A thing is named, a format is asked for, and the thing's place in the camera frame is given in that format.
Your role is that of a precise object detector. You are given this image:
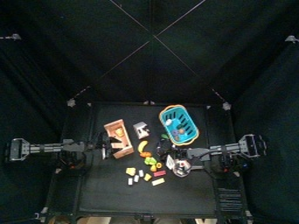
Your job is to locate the green husk toy corn piece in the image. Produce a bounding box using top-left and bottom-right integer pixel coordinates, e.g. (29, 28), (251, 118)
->
(142, 156), (158, 166)

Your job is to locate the small white grey box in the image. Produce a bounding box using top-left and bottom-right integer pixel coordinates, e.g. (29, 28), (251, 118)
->
(164, 155), (174, 171)

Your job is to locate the yellow toy banana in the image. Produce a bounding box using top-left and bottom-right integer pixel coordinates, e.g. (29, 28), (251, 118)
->
(136, 139), (149, 154)

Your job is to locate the wooden toy toolbox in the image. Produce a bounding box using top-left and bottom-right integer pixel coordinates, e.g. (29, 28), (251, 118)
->
(102, 118), (136, 160)

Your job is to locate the white toy knife block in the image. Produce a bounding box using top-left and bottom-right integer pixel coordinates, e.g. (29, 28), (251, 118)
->
(132, 121), (152, 140)

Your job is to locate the teal basket with orange rim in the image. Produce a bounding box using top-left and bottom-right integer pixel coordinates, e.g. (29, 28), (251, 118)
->
(157, 104), (201, 147)

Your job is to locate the thin white diagonal cord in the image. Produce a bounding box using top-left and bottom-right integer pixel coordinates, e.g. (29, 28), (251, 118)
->
(106, 0), (229, 103)

